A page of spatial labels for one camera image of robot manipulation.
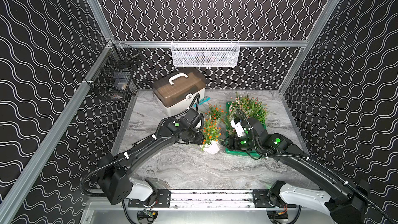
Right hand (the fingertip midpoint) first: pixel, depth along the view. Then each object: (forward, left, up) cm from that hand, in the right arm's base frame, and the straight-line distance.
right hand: (223, 142), depth 73 cm
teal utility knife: (+43, +8, -17) cm, 47 cm away
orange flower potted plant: (+1, +6, -2) cm, 6 cm away
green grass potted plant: (+26, -21, -6) cm, 34 cm away
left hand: (+3, +9, -2) cm, 10 cm away
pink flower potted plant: (+28, -11, -4) cm, 31 cm away
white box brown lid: (+33, +26, +2) cm, 42 cm away
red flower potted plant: (+22, +2, -5) cm, 23 cm away
